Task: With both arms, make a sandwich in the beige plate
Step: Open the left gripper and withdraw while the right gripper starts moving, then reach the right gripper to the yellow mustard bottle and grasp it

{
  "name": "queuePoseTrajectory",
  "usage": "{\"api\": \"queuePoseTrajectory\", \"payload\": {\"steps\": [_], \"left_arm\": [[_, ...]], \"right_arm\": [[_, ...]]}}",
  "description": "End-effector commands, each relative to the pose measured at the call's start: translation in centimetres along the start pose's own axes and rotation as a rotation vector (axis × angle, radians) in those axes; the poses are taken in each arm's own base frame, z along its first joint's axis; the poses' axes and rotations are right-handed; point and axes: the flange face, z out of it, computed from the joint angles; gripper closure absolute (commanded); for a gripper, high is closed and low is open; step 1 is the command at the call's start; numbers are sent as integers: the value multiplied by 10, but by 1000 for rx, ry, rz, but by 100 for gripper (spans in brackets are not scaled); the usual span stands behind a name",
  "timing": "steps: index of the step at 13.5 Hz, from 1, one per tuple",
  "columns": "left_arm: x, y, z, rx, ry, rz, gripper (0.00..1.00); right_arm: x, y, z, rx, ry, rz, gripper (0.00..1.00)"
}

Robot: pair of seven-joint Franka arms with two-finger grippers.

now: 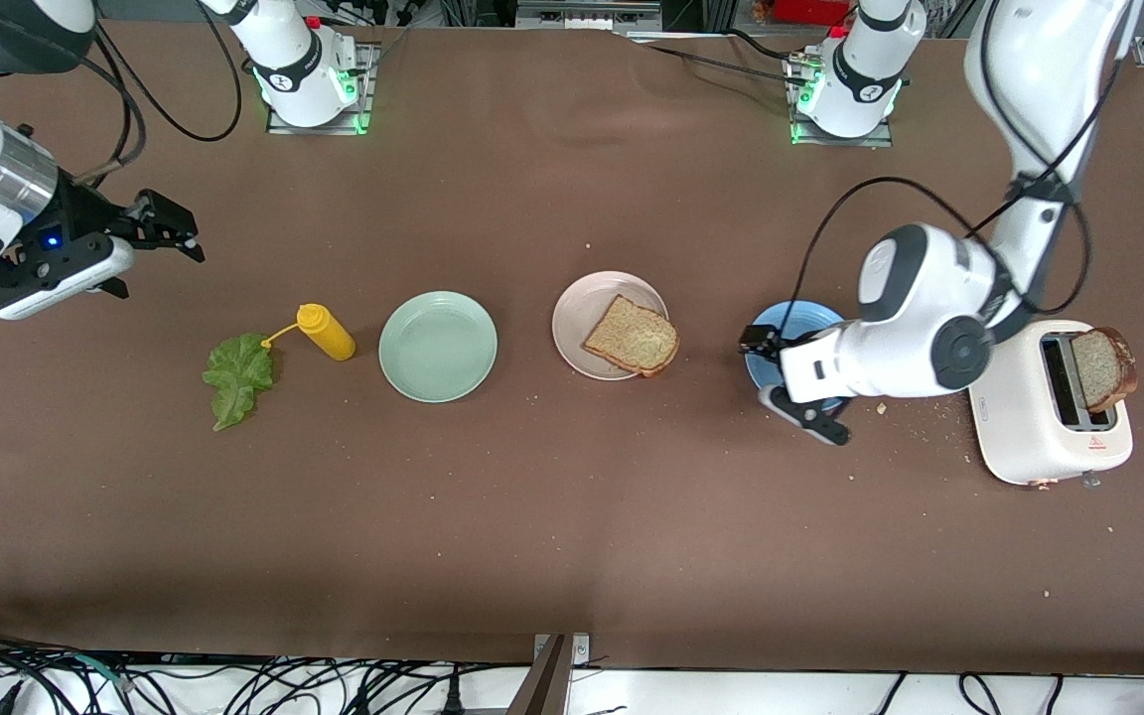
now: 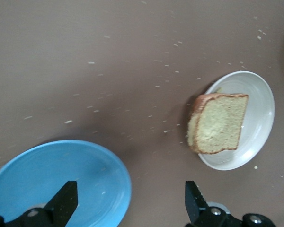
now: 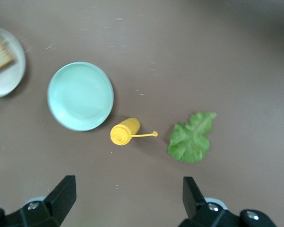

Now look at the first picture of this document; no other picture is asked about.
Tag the yellow squeeze bottle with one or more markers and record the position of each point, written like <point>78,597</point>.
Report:
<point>329,336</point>

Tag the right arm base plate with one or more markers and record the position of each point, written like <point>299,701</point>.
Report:
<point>358,114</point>

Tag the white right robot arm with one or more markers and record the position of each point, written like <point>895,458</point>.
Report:
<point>299,70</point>

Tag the brown bread slice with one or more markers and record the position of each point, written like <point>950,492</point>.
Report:
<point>632,338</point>
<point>1100,369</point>

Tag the white two-slot toaster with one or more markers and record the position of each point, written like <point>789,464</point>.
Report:
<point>1014,427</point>

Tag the blue plate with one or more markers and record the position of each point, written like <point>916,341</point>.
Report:
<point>800,316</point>

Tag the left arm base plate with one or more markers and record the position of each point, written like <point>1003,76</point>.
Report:
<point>875,141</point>

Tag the beige plate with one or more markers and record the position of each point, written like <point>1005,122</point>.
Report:
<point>572,318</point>

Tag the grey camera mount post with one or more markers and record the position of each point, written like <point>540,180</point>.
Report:
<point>544,685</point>

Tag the pale green plate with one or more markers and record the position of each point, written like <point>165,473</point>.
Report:
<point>438,348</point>

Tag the grey metal equipment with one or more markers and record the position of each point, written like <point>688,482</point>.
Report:
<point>587,14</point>

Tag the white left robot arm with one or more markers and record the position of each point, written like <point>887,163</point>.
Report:
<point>1049,79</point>

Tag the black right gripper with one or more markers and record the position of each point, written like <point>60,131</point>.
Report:
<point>85,220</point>

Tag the brown table cover sheet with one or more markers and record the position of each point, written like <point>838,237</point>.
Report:
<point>572,516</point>

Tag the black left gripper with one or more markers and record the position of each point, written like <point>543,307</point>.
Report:
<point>760,343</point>

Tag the green lettuce leaf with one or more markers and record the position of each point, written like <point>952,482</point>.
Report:
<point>237,377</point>

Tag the red box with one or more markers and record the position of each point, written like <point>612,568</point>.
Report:
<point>810,10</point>

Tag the metal bracket plate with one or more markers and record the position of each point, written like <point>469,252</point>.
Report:
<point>582,647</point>

